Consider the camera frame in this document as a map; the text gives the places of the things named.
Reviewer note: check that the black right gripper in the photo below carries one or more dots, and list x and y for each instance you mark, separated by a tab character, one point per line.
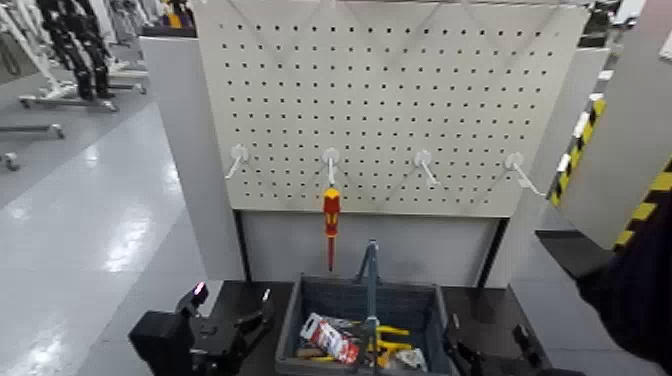
525	370

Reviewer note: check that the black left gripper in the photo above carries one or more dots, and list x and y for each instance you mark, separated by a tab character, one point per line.
218	346

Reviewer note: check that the grey blue plastic crate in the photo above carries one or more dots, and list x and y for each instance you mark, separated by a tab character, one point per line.
409	307

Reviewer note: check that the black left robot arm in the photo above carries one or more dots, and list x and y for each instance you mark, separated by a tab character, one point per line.
157	341

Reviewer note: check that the clear plastic bag item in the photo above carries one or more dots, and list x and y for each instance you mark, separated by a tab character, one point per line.
412	358

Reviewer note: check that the yellow black clamp tool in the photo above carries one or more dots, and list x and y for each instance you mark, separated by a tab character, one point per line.
391	346

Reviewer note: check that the red white packaged item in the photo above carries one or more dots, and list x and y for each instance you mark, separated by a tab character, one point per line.
330	340

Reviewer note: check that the grey panel under pegboard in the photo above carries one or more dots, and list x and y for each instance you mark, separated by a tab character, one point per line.
409	246

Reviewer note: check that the red yellow screwdriver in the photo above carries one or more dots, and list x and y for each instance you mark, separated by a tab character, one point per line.
331	210

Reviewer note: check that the person in dark clothing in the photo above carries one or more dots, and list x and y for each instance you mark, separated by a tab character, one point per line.
635	304

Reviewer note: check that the white pegboard hook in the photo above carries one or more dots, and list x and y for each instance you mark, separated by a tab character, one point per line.
517	165
330	160
424	162
237	156

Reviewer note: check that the white partition panel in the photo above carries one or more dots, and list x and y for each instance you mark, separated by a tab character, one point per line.
194	157

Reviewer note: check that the white perforated pegboard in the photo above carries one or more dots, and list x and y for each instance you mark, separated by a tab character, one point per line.
378	105

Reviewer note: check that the grey panel with hazard stripes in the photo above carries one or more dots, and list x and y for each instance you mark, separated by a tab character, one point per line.
624	126

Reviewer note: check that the grey caster leg bar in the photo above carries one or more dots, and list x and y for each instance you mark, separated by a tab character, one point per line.
31	128

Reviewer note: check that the white wheeled stand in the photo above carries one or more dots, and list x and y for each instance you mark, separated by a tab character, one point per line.
47	84

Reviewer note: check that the yellow purple background object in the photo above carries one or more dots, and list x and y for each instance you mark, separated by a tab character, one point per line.
176	18

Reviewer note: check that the black humanoid robot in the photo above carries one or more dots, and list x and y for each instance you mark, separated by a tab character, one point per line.
78	47

